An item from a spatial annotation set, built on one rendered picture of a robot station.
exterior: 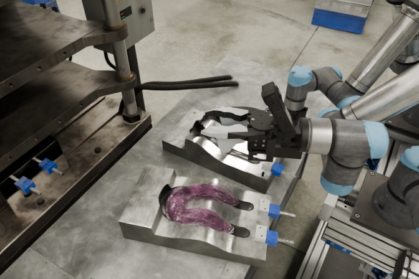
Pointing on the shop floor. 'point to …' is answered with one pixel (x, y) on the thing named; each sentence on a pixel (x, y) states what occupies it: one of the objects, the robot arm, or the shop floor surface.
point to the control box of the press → (135, 33)
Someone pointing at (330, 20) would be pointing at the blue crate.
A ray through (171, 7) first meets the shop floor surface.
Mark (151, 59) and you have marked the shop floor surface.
